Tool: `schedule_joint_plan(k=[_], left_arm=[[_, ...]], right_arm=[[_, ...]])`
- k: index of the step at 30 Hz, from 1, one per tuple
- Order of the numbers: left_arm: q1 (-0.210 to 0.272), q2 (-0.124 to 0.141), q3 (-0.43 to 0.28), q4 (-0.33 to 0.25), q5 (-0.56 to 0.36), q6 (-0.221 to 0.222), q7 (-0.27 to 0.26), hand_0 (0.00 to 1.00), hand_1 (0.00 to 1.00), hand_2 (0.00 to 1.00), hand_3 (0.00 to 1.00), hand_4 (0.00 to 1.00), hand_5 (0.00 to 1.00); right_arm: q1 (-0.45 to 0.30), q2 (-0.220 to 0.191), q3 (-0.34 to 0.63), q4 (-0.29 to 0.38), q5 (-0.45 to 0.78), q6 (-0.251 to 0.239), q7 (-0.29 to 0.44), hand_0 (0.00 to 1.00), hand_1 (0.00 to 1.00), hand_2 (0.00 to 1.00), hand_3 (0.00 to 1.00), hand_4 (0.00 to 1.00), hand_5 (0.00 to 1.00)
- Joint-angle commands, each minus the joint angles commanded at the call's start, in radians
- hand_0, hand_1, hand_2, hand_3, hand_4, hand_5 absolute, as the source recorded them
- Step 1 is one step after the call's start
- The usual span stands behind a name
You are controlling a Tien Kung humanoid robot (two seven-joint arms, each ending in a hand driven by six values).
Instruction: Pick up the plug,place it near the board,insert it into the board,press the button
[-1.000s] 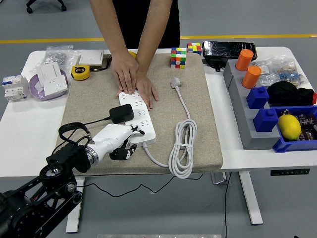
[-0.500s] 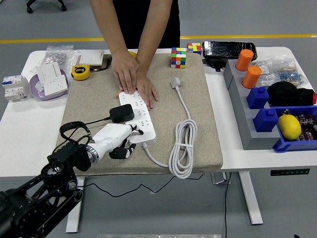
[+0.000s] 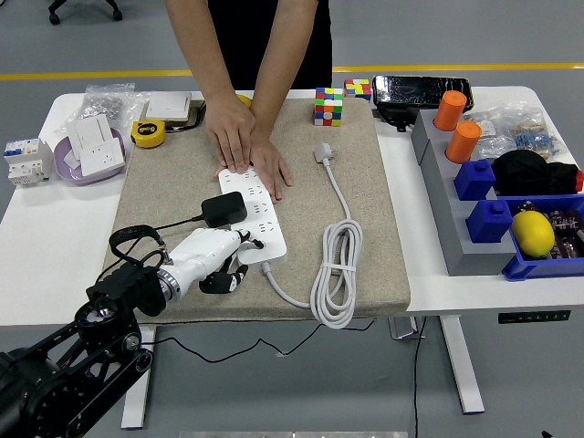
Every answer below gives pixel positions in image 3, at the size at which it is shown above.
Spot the person's left hand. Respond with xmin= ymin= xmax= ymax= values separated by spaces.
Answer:
xmin=248 ymin=136 xmax=293 ymax=203

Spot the person's right hand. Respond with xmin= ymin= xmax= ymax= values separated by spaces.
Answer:
xmin=203 ymin=92 xmax=256 ymax=175

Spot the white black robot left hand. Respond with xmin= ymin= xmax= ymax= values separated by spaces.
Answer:
xmin=159 ymin=226 xmax=266 ymax=298

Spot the black plug cord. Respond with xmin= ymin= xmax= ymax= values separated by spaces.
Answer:
xmin=150 ymin=215 xmax=376 ymax=365

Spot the black plug adapter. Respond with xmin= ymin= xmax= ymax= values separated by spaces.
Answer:
xmin=201 ymin=191 xmax=248 ymax=228

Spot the white power strip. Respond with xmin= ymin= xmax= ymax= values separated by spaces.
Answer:
xmin=217 ymin=167 xmax=288 ymax=265

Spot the grey-brown mat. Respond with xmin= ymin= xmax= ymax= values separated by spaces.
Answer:
xmin=93 ymin=96 xmax=412 ymax=326

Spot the large colourful puzzle cube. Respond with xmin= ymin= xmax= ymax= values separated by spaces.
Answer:
xmin=313 ymin=86 xmax=344 ymax=128

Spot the yellow tape measure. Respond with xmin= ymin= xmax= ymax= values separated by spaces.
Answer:
xmin=130 ymin=119 xmax=168 ymax=150

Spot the person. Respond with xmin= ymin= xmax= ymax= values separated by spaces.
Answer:
xmin=208 ymin=0 xmax=334 ymax=91

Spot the white table leg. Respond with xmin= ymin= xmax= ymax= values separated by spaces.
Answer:
xmin=440 ymin=314 xmax=485 ymax=415
xmin=120 ymin=324 xmax=157 ymax=431

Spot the small colourful puzzle cube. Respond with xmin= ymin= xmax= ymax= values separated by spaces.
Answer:
xmin=343 ymin=78 xmax=371 ymax=101

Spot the black table control panel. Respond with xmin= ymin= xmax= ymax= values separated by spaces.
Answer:
xmin=496 ymin=309 xmax=572 ymax=325

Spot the plastic bag of metal parts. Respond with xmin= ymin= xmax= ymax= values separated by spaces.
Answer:
xmin=81 ymin=82 xmax=151 ymax=131

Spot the white socket back panel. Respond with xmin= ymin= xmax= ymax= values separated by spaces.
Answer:
xmin=66 ymin=113 xmax=115 ymax=159

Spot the purple plate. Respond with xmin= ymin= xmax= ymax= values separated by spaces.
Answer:
xmin=53 ymin=127 xmax=127 ymax=186

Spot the blue plastic bin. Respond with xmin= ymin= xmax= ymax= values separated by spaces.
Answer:
xmin=501 ymin=193 xmax=584 ymax=282

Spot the black glossy phone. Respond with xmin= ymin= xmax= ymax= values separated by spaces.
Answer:
xmin=371 ymin=75 xmax=475 ymax=110

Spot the orange cylinder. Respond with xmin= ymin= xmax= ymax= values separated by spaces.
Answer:
xmin=445 ymin=120 xmax=483 ymax=164
xmin=433 ymin=89 xmax=467 ymax=131

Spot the black office chair base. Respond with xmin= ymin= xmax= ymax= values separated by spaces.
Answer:
xmin=47 ymin=0 xmax=123 ymax=26

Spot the white circuit breaker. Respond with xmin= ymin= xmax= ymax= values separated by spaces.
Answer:
xmin=3 ymin=137 xmax=55 ymax=188

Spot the yellow lemon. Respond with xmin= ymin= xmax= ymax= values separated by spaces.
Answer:
xmin=510 ymin=211 xmax=557 ymax=259

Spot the grey stepped block base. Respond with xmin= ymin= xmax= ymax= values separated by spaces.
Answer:
xmin=410 ymin=109 xmax=519 ymax=278

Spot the blue square block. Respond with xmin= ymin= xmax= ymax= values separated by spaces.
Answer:
xmin=454 ymin=158 xmax=497 ymax=202
xmin=464 ymin=199 xmax=515 ymax=244

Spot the clear bag of small parts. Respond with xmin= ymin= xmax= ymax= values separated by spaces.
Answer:
xmin=464 ymin=109 xmax=516 ymax=160

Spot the black cloth with red patch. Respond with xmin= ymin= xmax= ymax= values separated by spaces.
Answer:
xmin=491 ymin=149 xmax=584 ymax=197

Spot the plastic bag of clips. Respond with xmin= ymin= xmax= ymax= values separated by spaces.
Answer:
xmin=508 ymin=102 xmax=569 ymax=163

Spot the black strap loop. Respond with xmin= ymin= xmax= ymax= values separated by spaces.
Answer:
xmin=166 ymin=99 xmax=208 ymax=133

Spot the white power strip cord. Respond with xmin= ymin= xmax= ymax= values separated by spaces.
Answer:
xmin=259 ymin=141 xmax=364 ymax=329

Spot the white flat switch plate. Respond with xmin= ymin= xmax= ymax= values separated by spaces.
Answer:
xmin=144 ymin=92 xmax=193 ymax=122

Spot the white wall socket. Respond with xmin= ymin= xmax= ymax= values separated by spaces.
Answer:
xmin=79 ymin=139 xmax=127 ymax=178

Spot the black hanging cable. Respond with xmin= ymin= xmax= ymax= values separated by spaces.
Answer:
xmin=412 ymin=317 xmax=429 ymax=438

